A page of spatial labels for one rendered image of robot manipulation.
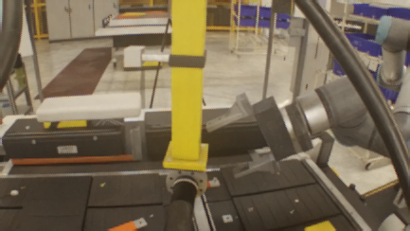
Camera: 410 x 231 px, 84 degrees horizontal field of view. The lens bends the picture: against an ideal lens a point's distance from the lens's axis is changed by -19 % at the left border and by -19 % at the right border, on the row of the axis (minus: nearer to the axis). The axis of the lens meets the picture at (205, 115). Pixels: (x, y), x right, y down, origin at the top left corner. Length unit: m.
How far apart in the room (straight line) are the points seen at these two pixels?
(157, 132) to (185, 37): 0.48
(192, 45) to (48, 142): 0.64
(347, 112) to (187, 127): 0.32
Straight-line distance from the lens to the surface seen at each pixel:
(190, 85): 0.46
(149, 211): 0.73
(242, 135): 0.94
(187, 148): 0.52
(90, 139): 0.90
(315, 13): 0.37
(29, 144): 0.97
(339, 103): 0.57
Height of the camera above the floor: 1.52
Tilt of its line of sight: 26 degrees down
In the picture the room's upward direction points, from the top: 3 degrees clockwise
